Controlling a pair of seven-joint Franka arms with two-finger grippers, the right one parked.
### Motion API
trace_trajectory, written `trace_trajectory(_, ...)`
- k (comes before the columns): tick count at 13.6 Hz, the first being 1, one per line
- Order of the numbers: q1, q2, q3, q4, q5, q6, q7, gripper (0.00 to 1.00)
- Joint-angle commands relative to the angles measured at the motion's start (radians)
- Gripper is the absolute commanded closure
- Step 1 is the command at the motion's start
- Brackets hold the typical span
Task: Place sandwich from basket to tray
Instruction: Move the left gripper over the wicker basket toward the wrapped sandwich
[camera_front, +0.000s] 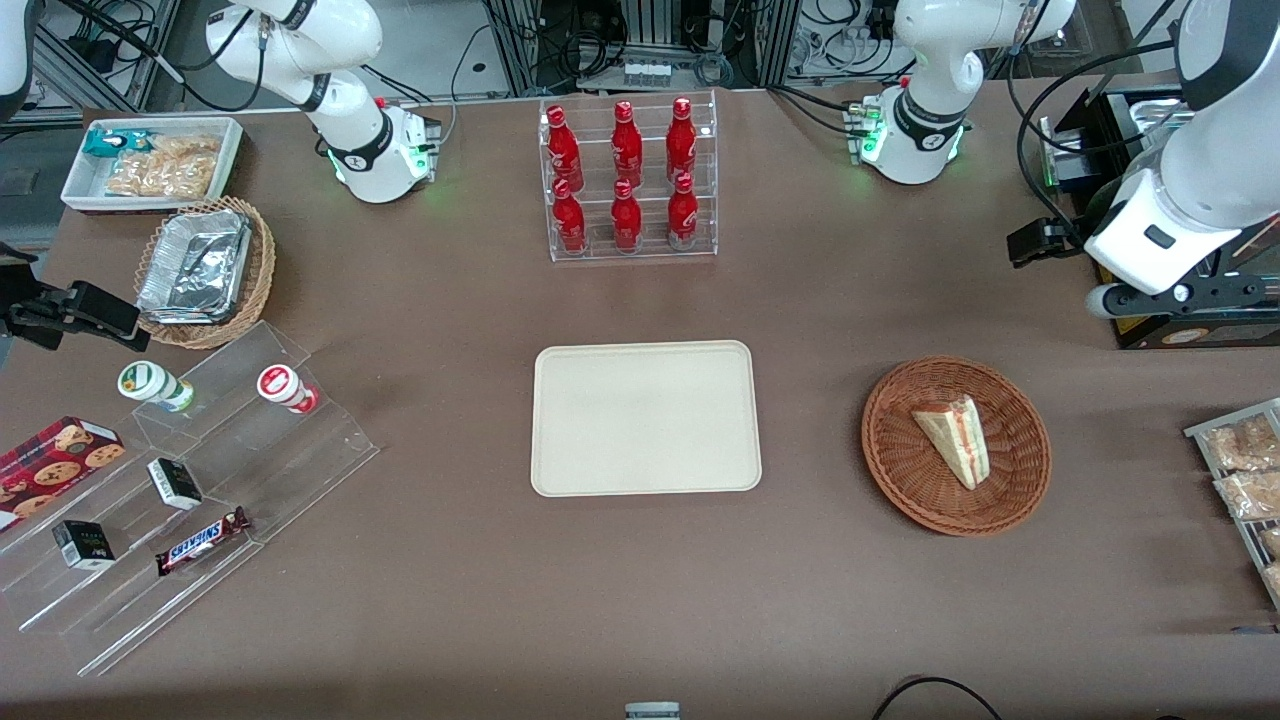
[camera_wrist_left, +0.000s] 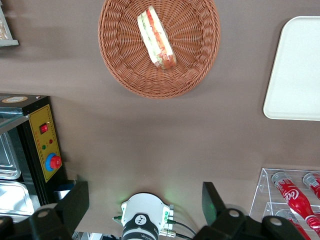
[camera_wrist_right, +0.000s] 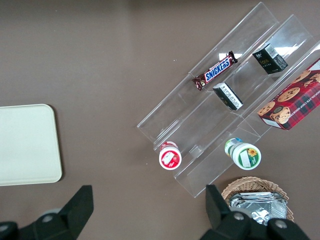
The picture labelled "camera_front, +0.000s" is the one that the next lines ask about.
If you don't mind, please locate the clear acrylic bottle rack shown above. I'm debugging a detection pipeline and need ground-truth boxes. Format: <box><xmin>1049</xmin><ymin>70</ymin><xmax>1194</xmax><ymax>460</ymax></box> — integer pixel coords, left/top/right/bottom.
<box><xmin>538</xmin><ymin>88</ymin><xmax>719</xmax><ymax>264</ymax></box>

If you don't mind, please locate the aluminium frame cabinet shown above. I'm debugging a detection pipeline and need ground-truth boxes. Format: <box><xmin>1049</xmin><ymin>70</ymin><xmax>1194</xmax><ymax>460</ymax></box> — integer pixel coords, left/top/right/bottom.
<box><xmin>485</xmin><ymin>0</ymin><xmax>801</xmax><ymax>96</ymax></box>

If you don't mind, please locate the red lid yogurt bottle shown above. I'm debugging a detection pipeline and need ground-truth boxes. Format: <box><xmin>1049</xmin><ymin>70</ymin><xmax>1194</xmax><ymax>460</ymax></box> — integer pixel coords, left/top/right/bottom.
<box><xmin>256</xmin><ymin>364</ymin><xmax>321</xmax><ymax>415</ymax></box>

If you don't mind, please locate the Snickers chocolate bar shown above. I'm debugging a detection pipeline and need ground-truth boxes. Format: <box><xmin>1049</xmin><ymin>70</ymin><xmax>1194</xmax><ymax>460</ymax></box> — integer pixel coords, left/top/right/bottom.
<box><xmin>155</xmin><ymin>506</ymin><xmax>251</xmax><ymax>577</ymax></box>

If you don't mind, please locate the green lid yogurt bottle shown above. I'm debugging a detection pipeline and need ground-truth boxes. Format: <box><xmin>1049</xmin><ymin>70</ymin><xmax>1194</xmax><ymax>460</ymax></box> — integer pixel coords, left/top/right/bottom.
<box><xmin>117</xmin><ymin>360</ymin><xmax>196</xmax><ymax>413</ymax></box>

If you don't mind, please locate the white rectangular snack bin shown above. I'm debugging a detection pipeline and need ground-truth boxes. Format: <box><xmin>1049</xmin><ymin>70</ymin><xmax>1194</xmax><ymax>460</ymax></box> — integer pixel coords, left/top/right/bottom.
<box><xmin>60</xmin><ymin>116</ymin><xmax>245</xmax><ymax>216</ymax></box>

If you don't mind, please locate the round brown wicker basket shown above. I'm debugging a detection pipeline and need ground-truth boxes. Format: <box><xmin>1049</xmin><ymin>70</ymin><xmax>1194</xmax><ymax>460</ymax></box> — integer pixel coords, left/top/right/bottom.
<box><xmin>861</xmin><ymin>356</ymin><xmax>1052</xmax><ymax>538</ymax></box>

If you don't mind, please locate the black looped table cable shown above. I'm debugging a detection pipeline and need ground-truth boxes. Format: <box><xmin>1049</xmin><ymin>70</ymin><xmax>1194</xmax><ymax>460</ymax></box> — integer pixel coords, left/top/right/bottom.
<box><xmin>870</xmin><ymin>677</ymin><xmax>1004</xmax><ymax>720</ymax></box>

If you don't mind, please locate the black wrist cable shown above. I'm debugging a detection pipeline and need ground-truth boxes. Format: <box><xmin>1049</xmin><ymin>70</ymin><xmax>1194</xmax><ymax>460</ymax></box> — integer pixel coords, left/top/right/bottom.
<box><xmin>1014</xmin><ymin>38</ymin><xmax>1201</xmax><ymax>226</ymax></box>

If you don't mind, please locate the silver foil tray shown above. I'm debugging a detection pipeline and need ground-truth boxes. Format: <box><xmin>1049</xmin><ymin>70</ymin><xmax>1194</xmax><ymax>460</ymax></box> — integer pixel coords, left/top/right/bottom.
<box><xmin>137</xmin><ymin>208</ymin><xmax>253</xmax><ymax>326</ymax></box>

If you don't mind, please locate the triangular sandwich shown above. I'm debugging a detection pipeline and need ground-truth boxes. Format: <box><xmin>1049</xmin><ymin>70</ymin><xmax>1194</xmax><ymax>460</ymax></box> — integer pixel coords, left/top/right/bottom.
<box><xmin>912</xmin><ymin>394</ymin><xmax>991</xmax><ymax>491</ymax></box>

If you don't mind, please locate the clear acrylic stepped stand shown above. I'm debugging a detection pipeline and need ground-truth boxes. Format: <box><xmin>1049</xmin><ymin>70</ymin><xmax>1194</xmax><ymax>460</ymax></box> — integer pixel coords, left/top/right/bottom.
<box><xmin>0</xmin><ymin>320</ymin><xmax>381</xmax><ymax>679</ymax></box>

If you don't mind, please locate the clear bag of crackers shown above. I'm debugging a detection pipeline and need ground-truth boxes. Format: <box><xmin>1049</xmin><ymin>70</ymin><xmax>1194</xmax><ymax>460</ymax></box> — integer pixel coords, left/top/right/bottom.
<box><xmin>105</xmin><ymin>135</ymin><xmax>223</xmax><ymax>199</ymax></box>

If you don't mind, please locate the red chocolate chip cookie box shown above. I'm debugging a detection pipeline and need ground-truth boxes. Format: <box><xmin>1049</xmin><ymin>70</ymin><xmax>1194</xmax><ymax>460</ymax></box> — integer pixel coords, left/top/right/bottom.
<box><xmin>0</xmin><ymin>416</ymin><xmax>126</xmax><ymax>533</ymax></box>

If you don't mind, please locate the small black carton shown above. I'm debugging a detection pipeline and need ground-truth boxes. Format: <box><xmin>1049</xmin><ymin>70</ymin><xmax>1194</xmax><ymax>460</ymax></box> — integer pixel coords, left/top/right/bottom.
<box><xmin>52</xmin><ymin>519</ymin><xmax>116</xmax><ymax>571</ymax></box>
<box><xmin>146</xmin><ymin>457</ymin><xmax>204</xmax><ymax>511</ymax></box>

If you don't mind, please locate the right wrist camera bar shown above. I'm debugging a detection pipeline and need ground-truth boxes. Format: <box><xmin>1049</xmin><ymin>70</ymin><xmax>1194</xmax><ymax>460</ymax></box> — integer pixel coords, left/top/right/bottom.
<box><xmin>0</xmin><ymin>290</ymin><xmax>73</xmax><ymax>351</ymax></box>

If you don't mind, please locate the teal snack packet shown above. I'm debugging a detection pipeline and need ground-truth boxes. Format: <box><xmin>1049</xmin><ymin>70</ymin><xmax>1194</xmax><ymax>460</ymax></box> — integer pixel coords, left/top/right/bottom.
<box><xmin>82</xmin><ymin>128</ymin><xmax>151</xmax><ymax>159</ymax></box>

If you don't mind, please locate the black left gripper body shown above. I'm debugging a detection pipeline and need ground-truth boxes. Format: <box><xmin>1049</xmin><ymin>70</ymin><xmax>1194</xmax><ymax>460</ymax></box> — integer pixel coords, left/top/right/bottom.
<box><xmin>1007</xmin><ymin>215</ymin><xmax>1087</xmax><ymax>269</ymax></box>

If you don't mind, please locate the light wicker basket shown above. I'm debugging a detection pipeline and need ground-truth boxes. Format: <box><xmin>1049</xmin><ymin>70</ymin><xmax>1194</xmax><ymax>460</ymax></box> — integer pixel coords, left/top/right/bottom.
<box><xmin>133</xmin><ymin>195</ymin><xmax>277</xmax><ymax>350</ymax></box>

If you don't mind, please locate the red cola bottle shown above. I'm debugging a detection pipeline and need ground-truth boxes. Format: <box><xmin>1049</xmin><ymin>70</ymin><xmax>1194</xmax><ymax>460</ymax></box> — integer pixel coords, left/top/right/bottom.
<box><xmin>610</xmin><ymin>178</ymin><xmax>643</xmax><ymax>251</ymax></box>
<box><xmin>545</xmin><ymin>105</ymin><xmax>585</xmax><ymax>193</ymax></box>
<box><xmin>611</xmin><ymin>100</ymin><xmax>644</xmax><ymax>189</ymax></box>
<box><xmin>667</xmin><ymin>172</ymin><xmax>700</xmax><ymax>249</ymax></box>
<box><xmin>552</xmin><ymin>178</ymin><xmax>588</xmax><ymax>254</ymax></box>
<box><xmin>666</xmin><ymin>96</ymin><xmax>698</xmax><ymax>184</ymax></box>

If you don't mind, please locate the grey wire rack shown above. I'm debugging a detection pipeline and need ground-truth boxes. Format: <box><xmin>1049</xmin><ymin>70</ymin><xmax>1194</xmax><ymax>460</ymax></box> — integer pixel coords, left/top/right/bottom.
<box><xmin>1183</xmin><ymin>397</ymin><xmax>1280</xmax><ymax>613</ymax></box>

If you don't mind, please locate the cream plastic tray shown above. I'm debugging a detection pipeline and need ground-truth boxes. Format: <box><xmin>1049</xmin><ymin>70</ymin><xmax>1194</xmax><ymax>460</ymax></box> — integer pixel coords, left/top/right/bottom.
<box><xmin>530</xmin><ymin>340</ymin><xmax>763</xmax><ymax>498</ymax></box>

